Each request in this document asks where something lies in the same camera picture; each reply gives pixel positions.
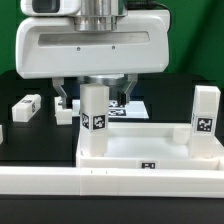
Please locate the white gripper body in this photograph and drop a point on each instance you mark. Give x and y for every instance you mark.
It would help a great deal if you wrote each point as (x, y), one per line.
(52, 47)

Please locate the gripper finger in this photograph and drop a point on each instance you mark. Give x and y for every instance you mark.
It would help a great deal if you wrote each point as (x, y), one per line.
(58, 86)
(123, 96)

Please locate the white desk tabletop tray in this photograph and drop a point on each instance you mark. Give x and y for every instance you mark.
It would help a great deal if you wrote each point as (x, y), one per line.
(151, 145)

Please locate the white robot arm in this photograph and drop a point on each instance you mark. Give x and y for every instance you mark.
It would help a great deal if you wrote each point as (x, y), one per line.
(88, 15)

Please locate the white sheet with fiducial tags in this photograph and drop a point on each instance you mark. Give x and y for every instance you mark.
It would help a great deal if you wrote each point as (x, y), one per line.
(134, 109)

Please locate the white block at left edge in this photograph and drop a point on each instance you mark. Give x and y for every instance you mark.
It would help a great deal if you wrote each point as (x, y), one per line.
(1, 134)

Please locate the white front fence rail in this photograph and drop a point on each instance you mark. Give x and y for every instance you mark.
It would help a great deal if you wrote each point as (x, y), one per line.
(111, 182)

